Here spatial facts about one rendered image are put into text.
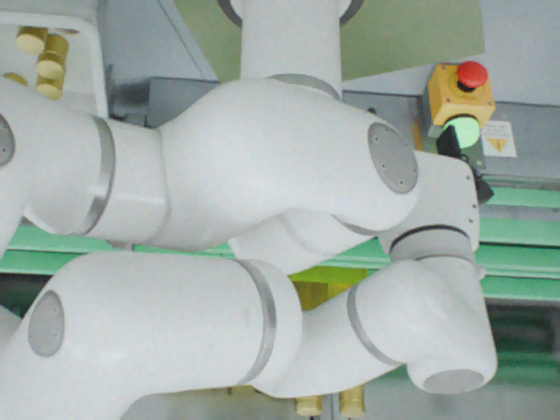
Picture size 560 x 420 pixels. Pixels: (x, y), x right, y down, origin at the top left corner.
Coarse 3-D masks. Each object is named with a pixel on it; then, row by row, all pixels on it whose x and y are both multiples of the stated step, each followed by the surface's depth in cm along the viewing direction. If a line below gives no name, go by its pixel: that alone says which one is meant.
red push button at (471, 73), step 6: (468, 60) 95; (474, 60) 95; (462, 66) 94; (468, 66) 94; (474, 66) 94; (480, 66) 94; (462, 72) 94; (468, 72) 94; (474, 72) 94; (480, 72) 94; (486, 72) 94; (462, 78) 94; (468, 78) 93; (474, 78) 93; (480, 78) 93; (486, 78) 94; (468, 84) 93; (474, 84) 93; (480, 84) 93
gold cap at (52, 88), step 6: (42, 78) 94; (48, 78) 94; (60, 78) 95; (36, 84) 94; (42, 84) 94; (48, 84) 94; (54, 84) 94; (60, 84) 95; (36, 90) 95; (42, 90) 95; (48, 90) 95; (54, 90) 95; (60, 90) 95; (48, 96) 96; (54, 96) 96; (60, 96) 96
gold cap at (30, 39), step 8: (24, 32) 86; (32, 32) 86; (40, 32) 87; (16, 40) 87; (24, 40) 87; (32, 40) 87; (40, 40) 87; (24, 48) 88; (32, 48) 88; (40, 48) 88
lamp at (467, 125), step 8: (448, 120) 97; (456, 120) 96; (464, 120) 95; (472, 120) 96; (456, 128) 95; (464, 128) 95; (472, 128) 95; (464, 136) 95; (472, 136) 96; (464, 144) 97
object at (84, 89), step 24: (0, 24) 91; (24, 24) 81; (48, 24) 81; (72, 24) 81; (0, 48) 94; (72, 48) 94; (96, 48) 84; (0, 72) 98; (24, 72) 98; (72, 72) 98; (96, 72) 87; (72, 96) 101; (96, 96) 91
